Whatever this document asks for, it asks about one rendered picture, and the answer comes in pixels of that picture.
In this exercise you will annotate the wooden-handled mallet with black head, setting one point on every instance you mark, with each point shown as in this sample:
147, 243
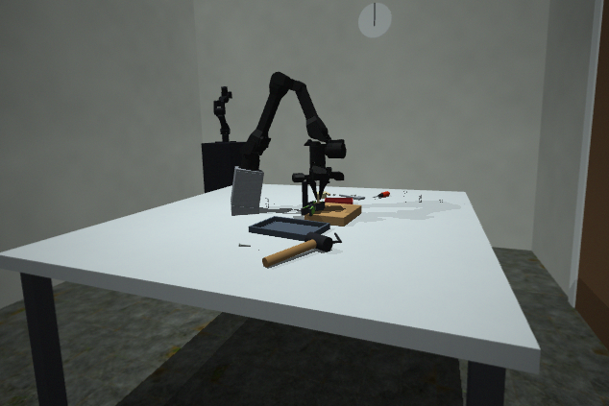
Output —
312, 241

